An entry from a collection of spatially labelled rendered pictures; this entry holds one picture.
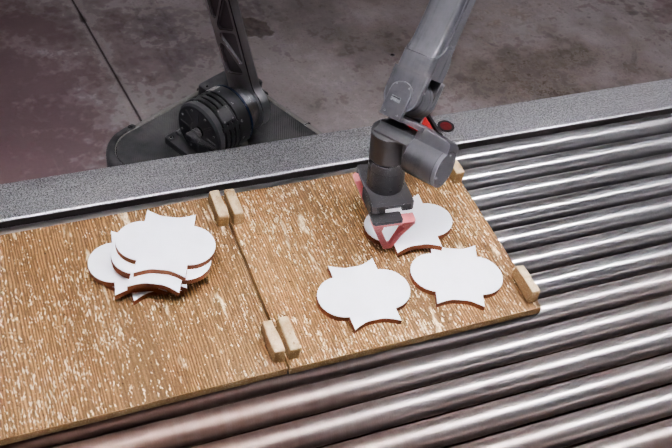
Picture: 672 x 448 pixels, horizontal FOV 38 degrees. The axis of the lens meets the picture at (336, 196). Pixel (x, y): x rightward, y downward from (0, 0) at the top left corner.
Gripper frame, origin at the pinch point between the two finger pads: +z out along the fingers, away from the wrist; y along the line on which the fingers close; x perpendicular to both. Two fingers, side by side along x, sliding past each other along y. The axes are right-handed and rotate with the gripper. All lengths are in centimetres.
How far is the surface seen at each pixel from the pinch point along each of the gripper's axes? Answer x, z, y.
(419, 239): -5.3, 0.0, -4.0
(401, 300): 0.8, 1.4, -14.7
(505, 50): -104, 89, 171
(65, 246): 48.5, -1.6, 3.2
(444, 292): -6.3, 1.7, -14.1
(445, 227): -10.3, 0.0, -2.2
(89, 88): 45, 81, 162
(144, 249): 37.1, -5.8, -3.9
